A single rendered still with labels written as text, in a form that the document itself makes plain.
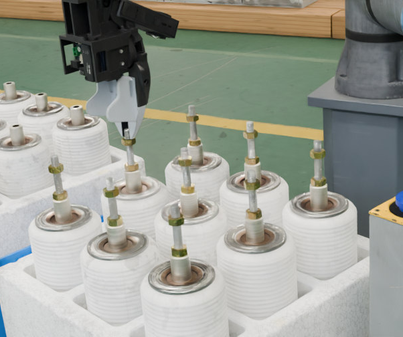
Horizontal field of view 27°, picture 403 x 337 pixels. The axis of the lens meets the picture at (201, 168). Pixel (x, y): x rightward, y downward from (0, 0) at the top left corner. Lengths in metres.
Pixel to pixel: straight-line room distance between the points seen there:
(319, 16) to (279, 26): 0.16
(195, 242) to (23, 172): 0.42
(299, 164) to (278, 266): 0.89
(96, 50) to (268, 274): 0.34
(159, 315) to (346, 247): 0.28
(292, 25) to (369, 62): 1.63
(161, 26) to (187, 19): 2.02
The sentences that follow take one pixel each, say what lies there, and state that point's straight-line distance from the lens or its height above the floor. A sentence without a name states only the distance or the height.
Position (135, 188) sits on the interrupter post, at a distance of 1.17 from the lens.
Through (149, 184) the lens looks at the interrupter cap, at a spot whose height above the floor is 0.25.
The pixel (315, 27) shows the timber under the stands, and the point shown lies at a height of 0.04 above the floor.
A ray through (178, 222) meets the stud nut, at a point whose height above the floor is 0.32.
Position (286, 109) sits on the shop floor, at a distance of 2.22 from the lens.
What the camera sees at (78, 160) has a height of 0.20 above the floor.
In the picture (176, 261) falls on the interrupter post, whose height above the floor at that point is 0.28.
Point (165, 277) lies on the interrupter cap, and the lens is 0.95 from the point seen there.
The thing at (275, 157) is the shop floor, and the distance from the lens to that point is 1.91.
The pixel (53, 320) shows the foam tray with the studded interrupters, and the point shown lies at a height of 0.16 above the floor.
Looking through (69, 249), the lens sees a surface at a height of 0.23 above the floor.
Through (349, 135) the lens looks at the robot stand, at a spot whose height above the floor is 0.24.
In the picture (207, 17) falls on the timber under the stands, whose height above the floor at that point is 0.05.
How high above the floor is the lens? 0.72
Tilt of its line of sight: 23 degrees down
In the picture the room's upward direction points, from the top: 5 degrees counter-clockwise
